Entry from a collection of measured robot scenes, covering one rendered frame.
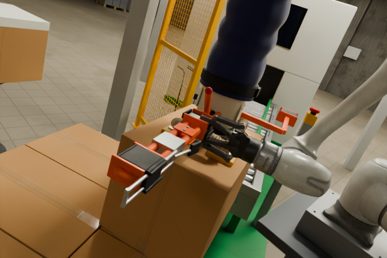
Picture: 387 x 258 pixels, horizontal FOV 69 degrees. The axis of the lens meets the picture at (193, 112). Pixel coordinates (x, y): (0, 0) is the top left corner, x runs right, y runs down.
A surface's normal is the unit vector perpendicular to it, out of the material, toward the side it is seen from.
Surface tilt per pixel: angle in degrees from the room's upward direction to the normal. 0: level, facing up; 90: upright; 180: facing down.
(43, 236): 0
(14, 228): 0
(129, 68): 90
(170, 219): 90
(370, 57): 90
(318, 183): 75
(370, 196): 89
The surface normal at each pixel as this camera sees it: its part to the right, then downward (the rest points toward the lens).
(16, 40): 0.83, 0.43
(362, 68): -0.66, 0.05
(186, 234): -0.40, 0.20
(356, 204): -0.82, 0.03
